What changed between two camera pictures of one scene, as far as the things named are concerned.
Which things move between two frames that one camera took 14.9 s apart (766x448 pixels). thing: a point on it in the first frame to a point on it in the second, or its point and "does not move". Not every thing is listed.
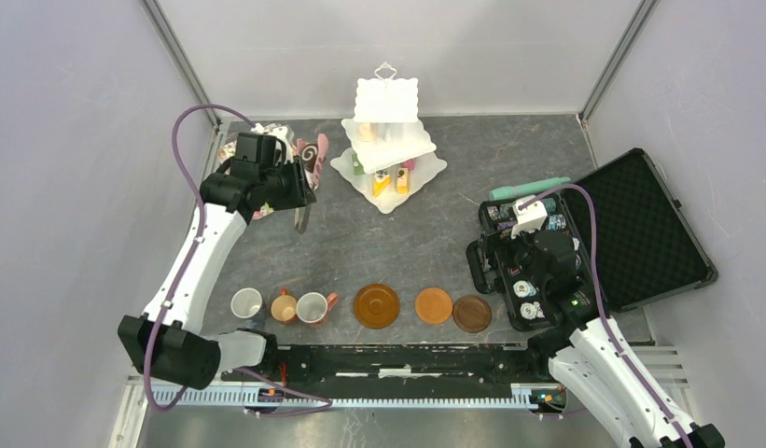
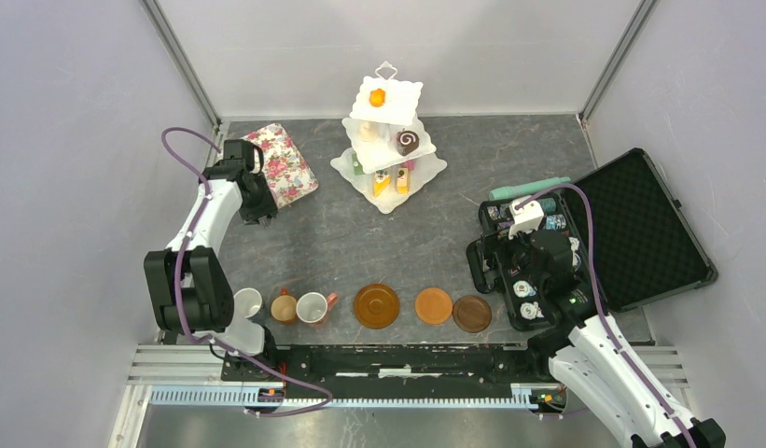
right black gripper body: [521, 251] does not move
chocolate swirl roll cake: [309, 155] to [407, 142]
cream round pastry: [367, 132] does not move
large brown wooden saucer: [376, 306] does not move
